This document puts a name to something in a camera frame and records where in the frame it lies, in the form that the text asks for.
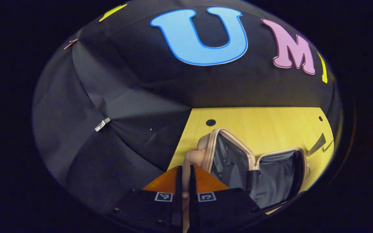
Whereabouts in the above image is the pink suitcase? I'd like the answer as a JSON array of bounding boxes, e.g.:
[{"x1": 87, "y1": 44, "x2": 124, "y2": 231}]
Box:
[{"x1": 182, "y1": 128, "x2": 311, "y2": 233}]

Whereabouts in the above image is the small white clip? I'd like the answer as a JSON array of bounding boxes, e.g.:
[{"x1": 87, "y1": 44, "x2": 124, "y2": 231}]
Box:
[{"x1": 94, "y1": 117, "x2": 111, "y2": 132}]

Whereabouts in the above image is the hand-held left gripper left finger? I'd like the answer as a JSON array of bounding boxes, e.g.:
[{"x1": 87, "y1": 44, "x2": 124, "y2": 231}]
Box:
[{"x1": 108, "y1": 165, "x2": 184, "y2": 233}]

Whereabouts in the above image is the black backdrop cloth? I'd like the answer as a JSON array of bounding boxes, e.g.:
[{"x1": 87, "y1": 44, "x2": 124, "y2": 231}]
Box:
[{"x1": 32, "y1": 0, "x2": 342, "y2": 214}]

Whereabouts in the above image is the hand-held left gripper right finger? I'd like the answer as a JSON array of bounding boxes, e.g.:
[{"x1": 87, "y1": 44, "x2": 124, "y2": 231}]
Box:
[{"x1": 189, "y1": 165, "x2": 268, "y2": 233}]

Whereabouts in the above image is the small copper clip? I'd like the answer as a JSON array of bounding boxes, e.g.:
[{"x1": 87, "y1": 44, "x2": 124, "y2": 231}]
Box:
[{"x1": 63, "y1": 38, "x2": 79, "y2": 50}]

